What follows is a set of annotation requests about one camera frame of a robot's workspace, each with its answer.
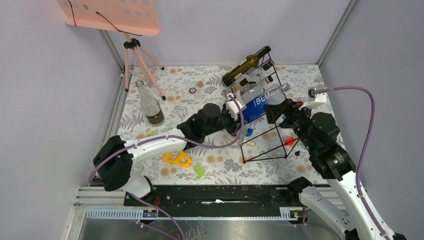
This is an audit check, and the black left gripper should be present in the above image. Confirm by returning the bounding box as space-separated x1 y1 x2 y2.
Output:
204 103 247 137

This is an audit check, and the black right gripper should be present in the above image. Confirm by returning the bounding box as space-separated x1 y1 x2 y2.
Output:
262 97 317 152

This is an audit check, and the clear bottle black label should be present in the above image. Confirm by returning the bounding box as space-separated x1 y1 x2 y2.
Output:
135 79 165 126

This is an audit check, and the clear bottle blue gold emblem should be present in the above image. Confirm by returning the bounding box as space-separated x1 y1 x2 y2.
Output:
225 131 246 148

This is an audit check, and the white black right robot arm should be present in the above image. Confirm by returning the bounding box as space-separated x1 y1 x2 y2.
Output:
263 98 406 240

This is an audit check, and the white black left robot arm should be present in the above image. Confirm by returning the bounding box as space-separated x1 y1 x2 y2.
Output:
89 100 246 206

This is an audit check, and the blue square glass bottle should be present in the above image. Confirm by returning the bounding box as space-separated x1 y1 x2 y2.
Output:
242 83 291 123

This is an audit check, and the red block near rack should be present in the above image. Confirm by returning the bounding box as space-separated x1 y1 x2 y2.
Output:
284 136 296 146

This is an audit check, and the clear round bottle gold label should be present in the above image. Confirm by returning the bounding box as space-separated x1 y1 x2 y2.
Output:
227 74 274 97

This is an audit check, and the clear square bottle black cap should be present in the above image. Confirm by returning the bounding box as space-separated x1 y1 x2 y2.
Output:
226 59 275 95

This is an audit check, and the dark green wine bottle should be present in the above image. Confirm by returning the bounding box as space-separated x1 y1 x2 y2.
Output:
222 45 272 87

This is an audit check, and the blue arch toy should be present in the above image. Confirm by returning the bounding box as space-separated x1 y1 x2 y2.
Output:
245 128 254 137

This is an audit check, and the poker chip far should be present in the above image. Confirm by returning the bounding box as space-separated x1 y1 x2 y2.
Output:
189 87 197 94

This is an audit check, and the green flat block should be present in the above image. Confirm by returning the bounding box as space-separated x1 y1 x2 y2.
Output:
195 165 205 178

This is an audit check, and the pink music stand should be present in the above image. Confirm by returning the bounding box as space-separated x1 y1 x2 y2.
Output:
58 0 166 100

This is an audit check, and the black wire wine rack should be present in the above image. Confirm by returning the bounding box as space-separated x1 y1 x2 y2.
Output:
240 53 297 164

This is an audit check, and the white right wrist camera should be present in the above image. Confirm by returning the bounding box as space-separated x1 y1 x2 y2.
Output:
299 86 327 110

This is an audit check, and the yellow triangle frame toy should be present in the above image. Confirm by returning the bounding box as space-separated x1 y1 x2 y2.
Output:
162 151 192 168

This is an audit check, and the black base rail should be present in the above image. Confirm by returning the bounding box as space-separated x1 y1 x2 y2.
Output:
142 184 306 218

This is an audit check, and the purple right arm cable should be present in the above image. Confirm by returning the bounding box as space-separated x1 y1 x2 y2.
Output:
317 86 393 238

